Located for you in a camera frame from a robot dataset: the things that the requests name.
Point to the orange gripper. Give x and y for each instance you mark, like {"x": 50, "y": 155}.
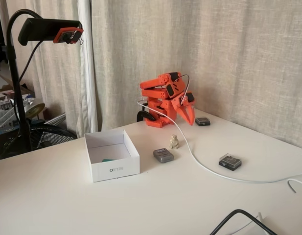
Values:
{"x": 179, "y": 105}

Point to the green cube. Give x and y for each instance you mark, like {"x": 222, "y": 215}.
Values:
{"x": 108, "y": 160}

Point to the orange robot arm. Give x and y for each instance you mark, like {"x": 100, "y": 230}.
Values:
{"x": 155, "y": 94}

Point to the white cardboard box bin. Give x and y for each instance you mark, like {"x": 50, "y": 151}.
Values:
{"x": 115, "y": 169}

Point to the small black clear-lid box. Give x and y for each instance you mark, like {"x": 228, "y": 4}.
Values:
{"x": 202, "y": 121}
{"x": 230, "y": 162}

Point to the small beige bear figurine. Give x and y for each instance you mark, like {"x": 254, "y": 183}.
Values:
{"x": 174, "y": 142}

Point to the black table clamp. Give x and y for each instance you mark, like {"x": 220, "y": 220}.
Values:
{"x": 143, "y": 114}

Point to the grey square block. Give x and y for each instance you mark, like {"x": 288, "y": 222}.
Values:
{"x": 163, "y": 156}

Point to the wide beige curtain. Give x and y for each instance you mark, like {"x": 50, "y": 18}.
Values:
{"x": 214, "y": 49}

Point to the black floor fan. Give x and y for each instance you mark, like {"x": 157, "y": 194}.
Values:
{"x": 48, "y": 137}

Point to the silver metal bowl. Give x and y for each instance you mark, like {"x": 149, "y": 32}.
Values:
{"x": 34, "y": 109}

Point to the black clamp holder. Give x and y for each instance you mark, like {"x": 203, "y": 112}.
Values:
{"x": 43, "y": 28}

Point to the black gooseneck stand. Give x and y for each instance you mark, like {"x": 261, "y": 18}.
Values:
{"x": 17, "y": 80}

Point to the brown cardboard box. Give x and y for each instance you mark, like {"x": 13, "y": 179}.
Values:
{"x": 6, "y": 84}

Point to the camera on black stand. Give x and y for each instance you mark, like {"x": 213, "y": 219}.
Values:
{"x": 60, "y": 80}

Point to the orange camera module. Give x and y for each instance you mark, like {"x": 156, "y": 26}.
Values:
{"x": 67, "y": 36}

